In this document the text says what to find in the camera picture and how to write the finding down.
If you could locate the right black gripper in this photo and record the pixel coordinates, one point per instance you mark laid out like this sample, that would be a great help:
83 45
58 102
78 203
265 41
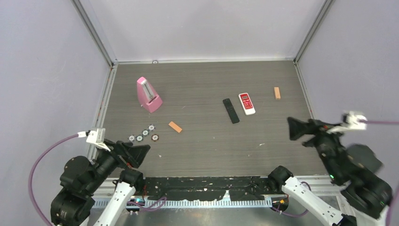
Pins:
297 127

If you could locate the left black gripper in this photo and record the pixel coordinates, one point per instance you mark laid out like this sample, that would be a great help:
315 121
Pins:
127 154

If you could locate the white remote control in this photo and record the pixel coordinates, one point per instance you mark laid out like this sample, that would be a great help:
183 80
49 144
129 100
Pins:
246 103

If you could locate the black remote control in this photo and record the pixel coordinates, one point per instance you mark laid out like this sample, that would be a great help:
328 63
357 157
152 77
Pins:
231 111

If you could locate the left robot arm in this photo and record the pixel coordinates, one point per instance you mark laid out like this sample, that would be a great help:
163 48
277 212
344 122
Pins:
81 178

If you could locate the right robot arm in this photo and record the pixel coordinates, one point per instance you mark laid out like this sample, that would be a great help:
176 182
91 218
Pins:
354 168

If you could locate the round poker chip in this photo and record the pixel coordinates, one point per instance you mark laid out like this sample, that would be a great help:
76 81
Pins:
155 137

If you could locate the wooden block far right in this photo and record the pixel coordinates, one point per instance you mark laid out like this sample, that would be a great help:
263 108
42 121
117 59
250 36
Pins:
277 93

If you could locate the wooden block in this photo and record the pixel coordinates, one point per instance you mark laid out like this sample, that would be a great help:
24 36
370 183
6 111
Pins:
175 127
277 93

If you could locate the wooden block near centre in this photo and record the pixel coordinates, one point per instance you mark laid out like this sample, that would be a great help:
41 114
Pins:
175 127

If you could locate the pink metronome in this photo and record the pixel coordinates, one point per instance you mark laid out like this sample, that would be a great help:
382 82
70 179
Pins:
148 98

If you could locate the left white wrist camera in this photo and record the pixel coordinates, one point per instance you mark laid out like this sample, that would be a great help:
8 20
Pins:
96 137

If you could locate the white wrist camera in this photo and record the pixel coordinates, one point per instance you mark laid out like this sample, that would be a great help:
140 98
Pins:
351 120
96 137

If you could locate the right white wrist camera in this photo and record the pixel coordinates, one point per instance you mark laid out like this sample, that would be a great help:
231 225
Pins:
351 120

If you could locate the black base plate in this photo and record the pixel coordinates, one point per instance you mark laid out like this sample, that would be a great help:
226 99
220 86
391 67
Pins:
244 188

